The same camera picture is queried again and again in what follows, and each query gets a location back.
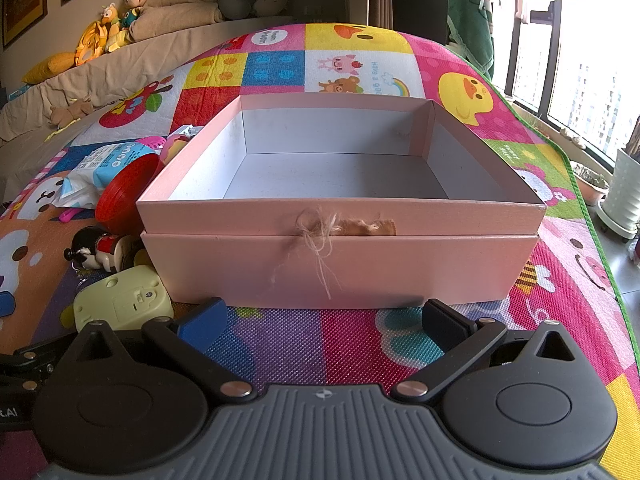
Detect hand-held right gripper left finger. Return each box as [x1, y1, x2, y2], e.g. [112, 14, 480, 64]
[70, 297, 253, 404]

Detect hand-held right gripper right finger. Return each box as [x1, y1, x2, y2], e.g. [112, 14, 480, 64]
[392, 299, 576, 406]

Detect pink gift box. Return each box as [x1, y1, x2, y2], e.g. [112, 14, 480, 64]
[136, 94, 547, 311]

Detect pale yellow computer mouse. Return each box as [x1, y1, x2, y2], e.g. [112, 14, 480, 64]
[60, 263, 175, 334]

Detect black white doll figurine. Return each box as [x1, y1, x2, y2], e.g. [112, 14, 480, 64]
[70, 226, 147, 274]

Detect jute twine bow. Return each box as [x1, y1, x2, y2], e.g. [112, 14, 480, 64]
[271, 206, 399, 299]

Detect red plastic bowl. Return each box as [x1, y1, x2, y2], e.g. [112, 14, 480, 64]
[94, 152, 166, 236]

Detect wet wipes pack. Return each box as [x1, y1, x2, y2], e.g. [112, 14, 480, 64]
[52, 141, 152, 210]

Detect small pink yellow toy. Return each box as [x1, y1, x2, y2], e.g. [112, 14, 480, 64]
[164, 132, 194, 162]

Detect pink perforated plastic basket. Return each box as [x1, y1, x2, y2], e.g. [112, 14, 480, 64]
[133, 135, 166, 154]

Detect small brown plush toy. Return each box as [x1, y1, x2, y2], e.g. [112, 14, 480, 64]
[47, 97, 94, 129]

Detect pink flower pot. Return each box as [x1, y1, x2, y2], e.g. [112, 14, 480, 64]
[570, 161, 611, 207]

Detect white ribbed planter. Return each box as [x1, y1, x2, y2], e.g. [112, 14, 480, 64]
[596, 147, 640, 244]

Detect yellow carrot pillow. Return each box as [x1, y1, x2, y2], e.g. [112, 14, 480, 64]
[21, 52, 79, 85]

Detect beige covered sofa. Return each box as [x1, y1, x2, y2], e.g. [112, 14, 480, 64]
[0, 14, 301, 188]

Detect yellow orange plush toy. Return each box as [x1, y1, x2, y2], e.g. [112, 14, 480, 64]
[74, 4, 122, 67]

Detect colourful printed play mat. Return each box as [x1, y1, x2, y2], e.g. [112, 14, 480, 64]
[0, 22, 640, 480]

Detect large framed picture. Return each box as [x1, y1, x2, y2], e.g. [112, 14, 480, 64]
[0, 0, 49, 51]

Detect green hanging garment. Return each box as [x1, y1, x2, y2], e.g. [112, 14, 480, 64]
[446, 0, 497, 82]

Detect cartoon boy plush doll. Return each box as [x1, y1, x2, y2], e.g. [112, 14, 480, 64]
[118, 0, 152, 45]

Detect beige cushion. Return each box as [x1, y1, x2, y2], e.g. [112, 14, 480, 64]
[132, 0, 227, 42]

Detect grey neck pillow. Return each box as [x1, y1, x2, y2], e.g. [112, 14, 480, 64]
[217, 0, 257, 24]

